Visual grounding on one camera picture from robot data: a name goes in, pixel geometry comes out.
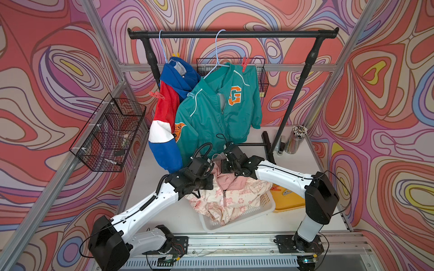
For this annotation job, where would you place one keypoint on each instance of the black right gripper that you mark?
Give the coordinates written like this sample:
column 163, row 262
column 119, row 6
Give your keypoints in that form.
column 223, row 163

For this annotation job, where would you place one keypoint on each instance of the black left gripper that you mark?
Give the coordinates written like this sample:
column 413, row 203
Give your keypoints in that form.
column 210, row 185

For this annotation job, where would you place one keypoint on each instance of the pink patterned kids jacket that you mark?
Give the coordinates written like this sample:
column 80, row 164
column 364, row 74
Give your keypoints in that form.
column 231, row 196

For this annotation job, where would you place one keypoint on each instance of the green kids jacket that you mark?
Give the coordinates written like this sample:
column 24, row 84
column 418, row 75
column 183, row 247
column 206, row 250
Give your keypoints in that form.
column 225, row 107

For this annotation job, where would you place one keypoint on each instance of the light blue hanger green jacket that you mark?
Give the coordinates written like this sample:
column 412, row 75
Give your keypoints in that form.
column 217, row 64

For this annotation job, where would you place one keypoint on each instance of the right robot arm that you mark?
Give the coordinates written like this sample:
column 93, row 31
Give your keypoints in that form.
column 319, row 194

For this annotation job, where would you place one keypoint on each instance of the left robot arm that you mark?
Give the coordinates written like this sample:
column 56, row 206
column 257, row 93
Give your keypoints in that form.
column 112, row 242

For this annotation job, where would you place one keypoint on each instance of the black clothes rack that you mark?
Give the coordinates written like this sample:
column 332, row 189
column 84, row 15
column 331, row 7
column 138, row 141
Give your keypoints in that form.
column 319, row 35

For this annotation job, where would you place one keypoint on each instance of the small black bottle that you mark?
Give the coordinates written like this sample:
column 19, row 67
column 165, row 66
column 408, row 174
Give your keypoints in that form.
column 281, row 146

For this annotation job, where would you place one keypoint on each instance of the white perforated plastic basket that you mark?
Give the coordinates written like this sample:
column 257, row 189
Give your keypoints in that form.
column 267, row 205

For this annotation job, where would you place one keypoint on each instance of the yellow plastic tray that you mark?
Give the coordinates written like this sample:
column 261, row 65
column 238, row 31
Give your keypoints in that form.
column 286, row 200

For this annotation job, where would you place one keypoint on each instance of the cup of pencils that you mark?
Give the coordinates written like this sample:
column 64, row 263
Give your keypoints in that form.
column 296, row 137

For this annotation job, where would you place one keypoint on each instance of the red clothespin on blue jacket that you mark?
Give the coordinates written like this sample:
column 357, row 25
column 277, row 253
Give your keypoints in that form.
column 156, row 94

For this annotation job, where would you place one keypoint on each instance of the blue red white jacket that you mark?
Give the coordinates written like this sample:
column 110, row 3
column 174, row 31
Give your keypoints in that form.
column 178, row 78

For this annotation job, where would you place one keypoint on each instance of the black wire basket left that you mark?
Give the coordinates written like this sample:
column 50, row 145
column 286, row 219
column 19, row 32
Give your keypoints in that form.
column 104, row 144

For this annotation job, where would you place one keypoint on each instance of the black wire basket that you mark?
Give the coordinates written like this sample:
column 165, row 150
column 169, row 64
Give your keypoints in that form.
column 204, row 65
column 104, row 144

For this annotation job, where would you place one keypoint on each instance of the black wire basket back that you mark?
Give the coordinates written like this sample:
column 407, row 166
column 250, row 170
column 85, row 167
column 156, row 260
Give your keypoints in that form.
column 204, row 65

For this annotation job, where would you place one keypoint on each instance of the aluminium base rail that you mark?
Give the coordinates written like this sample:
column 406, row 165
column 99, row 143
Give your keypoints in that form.
column 331, row 251

